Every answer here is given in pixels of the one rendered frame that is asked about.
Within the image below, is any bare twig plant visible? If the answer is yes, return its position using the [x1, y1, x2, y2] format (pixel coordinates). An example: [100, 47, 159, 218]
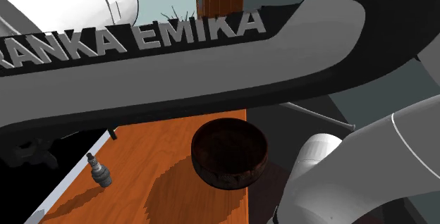
[160, 5, 197, 23]

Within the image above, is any grey metal rod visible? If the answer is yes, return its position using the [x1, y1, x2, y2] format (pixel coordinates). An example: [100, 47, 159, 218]
[279, 101, 356, 132]

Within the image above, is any dark brown wooden bowl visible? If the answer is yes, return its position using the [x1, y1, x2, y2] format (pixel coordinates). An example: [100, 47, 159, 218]
[190, 118, 269, 192]

